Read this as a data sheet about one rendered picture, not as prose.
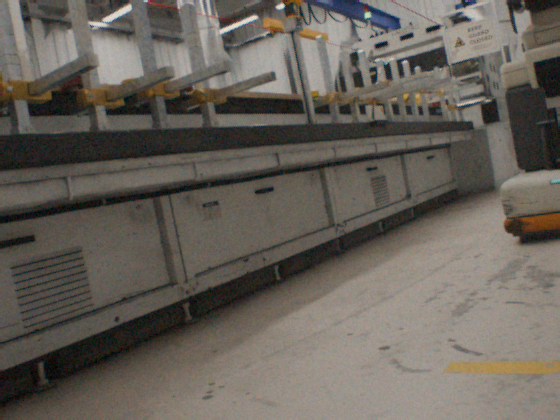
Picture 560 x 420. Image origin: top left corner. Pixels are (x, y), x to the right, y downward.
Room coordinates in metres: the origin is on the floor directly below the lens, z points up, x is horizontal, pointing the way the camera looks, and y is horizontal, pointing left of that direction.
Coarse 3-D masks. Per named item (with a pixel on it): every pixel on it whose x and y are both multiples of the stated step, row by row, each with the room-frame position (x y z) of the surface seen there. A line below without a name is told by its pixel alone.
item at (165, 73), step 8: (152, 72) 1.47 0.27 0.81; (160, 72) 1.45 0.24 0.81; (168, 72) 1.44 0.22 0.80; (136, 80) 1.51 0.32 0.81; (144, 80) 1.49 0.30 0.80; (152, 80) 1.47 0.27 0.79; (160, 80) 1.46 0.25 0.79; (120, 88) 1.54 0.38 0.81; (128, 88) 1.53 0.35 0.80; (136, 88) 1.51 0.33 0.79; (144, 88) 1.52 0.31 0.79; (112, 96) 1.57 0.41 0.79; (120, 96) 1.55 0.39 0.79; (128, 96) 1.57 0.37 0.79; (72, 112) 1.67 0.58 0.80; (80, 112) 1.66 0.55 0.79
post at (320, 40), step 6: (318, 36) 2.81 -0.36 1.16; (318, 42) 2.81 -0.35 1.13; (324, 42) 2.81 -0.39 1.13; (318, 48) 2.81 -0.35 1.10; (324, 48) 2.80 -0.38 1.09; (324, 54) 2.80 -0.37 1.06; (324, 60) 2.80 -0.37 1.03; (324, 66) 2.80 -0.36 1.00; (324, 72) 2.81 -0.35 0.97; (330, 72) 2.81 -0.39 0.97; (324, 78) 2.81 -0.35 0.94; (330, 78) 2.80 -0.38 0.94; (330, 84) 2.80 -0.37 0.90; (330, 90) 2.80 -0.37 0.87; (330, 108) 2.81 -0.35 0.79; (336, 108) 2.80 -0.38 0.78; (336, 114) 2.80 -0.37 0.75
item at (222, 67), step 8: (216, 64) 1.66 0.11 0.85; (224, 64) 1.65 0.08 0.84; (192, 72) 1.72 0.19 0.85; (200, 72) 1.70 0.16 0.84; (208, 72) 1.68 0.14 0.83; (216, 72) 1.66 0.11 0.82; (224, 72) 1.67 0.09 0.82; (176, 80) 1.76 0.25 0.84; (184, 80) 1.74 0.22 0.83; (192, 80) 1.72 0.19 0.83; (200, 80) 1.72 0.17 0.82; (168, 88) 1.78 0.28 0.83; (176, 88) 1.76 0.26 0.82; (136, 96) 1.86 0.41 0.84; (136, 104) 1.88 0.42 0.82
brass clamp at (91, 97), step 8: (96, 88) 1.56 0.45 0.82; (80, 96) 1.54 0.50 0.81; (88, 96) 1.53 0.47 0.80; (96, 96) 1.55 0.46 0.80; (104, 96) 1.58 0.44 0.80; (80, 104) 1.54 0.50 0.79; (88, 104) 1.54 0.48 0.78; (96, 104) 1.55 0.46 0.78; (104, 104) 1.57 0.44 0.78; (112, 104) 1.60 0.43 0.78; (120, 104) 1.62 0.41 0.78
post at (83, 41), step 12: (72, 0) 1.56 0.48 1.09; (84, 0) 1.58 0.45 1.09; (72, 12) 1.56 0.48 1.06; (84, 12) 1.57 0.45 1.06; (72, 24) 1.57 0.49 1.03; (84, 24) 1.57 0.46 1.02; (84, 36) 1.56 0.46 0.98; (84, 48) 1.55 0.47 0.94; (96, 72) 1.57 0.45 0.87; (84, 84) 1.57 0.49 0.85; (96, 84) 1.57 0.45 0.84; (96, 108) 1.55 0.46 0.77; (96, 120) 1.55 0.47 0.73
